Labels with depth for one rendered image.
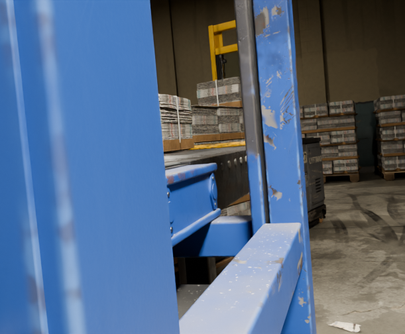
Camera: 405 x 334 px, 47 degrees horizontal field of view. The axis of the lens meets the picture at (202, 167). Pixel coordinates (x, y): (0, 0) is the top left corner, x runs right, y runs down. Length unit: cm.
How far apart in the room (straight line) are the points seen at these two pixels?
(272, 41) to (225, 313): 45
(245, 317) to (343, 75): 906
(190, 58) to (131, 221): 979
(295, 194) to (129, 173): 57
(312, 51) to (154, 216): 922
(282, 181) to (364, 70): 871
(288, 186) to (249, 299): 34
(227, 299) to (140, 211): 25
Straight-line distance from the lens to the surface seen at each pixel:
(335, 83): 936
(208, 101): 359
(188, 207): 68
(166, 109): 185
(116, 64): 16
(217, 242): 77
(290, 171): 71
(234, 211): 331
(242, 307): 38
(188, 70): 992
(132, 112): 16
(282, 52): 72
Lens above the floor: 83
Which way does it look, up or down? 3 degrees down
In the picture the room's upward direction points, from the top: 5 degrees counter-clockwise
